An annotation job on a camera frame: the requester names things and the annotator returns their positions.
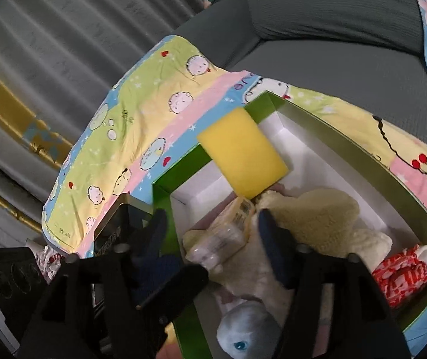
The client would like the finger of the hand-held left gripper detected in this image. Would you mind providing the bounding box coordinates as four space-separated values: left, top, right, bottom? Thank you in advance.
93 197 155 255
137 259 210 311

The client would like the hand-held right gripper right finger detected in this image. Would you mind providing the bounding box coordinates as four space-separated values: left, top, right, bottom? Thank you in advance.
257 209 413 359

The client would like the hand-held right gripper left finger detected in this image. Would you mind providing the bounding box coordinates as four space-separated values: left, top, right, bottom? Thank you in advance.
15 209 169 359

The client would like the plastic yellow packet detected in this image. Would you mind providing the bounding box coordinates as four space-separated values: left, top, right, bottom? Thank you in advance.
182 196 256 273

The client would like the cream fluffy plush toy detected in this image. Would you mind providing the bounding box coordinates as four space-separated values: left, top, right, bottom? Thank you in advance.
213 189 393 330

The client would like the pale blue plush toy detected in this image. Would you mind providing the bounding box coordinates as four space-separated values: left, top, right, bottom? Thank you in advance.
216 301 283 359

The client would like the green box white inside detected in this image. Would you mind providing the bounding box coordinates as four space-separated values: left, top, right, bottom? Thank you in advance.
152 90 427 359

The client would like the yellow sponge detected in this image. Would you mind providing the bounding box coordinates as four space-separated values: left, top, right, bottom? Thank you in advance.
197 107 289 200

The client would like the red white printed cloth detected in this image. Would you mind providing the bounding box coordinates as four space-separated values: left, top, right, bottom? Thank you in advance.
34 245 65 284
371 244 427 309

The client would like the pastel printed blanket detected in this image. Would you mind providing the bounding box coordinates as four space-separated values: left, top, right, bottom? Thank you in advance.
42 34 427 359

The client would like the grey sofa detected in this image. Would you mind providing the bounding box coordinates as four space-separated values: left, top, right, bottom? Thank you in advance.
176 0 427 165

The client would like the grey curtain yellow band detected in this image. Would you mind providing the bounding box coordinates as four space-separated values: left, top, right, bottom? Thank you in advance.
0 0 218 247

